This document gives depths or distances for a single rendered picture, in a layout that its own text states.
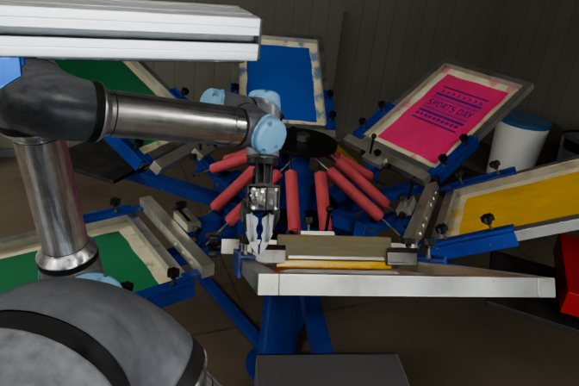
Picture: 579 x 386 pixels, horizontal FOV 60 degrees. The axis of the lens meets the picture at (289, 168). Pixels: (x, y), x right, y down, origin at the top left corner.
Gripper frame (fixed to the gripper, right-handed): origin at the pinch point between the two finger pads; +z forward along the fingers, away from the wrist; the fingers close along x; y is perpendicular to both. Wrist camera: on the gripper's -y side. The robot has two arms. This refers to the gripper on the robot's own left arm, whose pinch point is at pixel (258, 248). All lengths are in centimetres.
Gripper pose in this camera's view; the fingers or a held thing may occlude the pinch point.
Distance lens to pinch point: 114.9
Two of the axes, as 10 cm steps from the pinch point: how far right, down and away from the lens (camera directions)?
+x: 9.9, 0.5, 1.5
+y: 1.5, -1.2, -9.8
